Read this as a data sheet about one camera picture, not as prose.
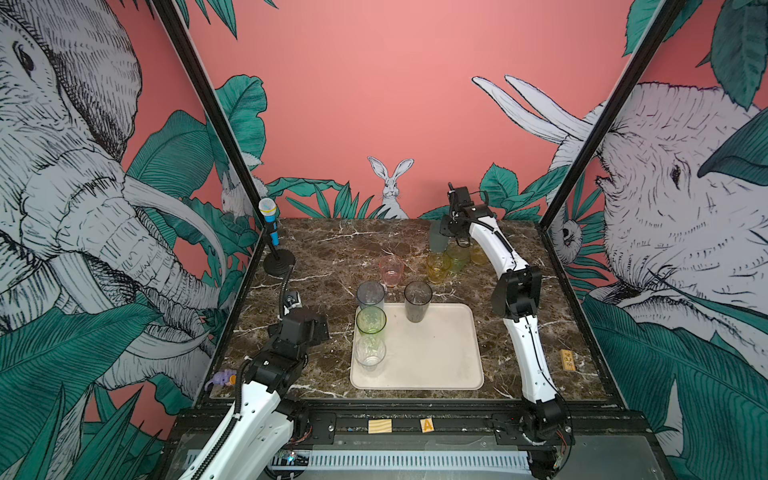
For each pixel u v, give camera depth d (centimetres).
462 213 79
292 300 67
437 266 104
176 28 71
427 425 74
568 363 85
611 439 73
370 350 81
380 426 75
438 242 109
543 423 64
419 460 70
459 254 98
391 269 103
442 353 86
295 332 58
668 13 69
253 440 56
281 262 106
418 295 84
